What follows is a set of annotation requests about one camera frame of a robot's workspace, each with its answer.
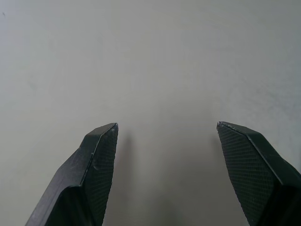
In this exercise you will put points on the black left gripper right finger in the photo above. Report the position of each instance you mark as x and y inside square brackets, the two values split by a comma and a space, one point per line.
[256, 174]

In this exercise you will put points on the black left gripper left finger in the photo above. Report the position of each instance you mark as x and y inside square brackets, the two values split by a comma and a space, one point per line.
[77, 179]

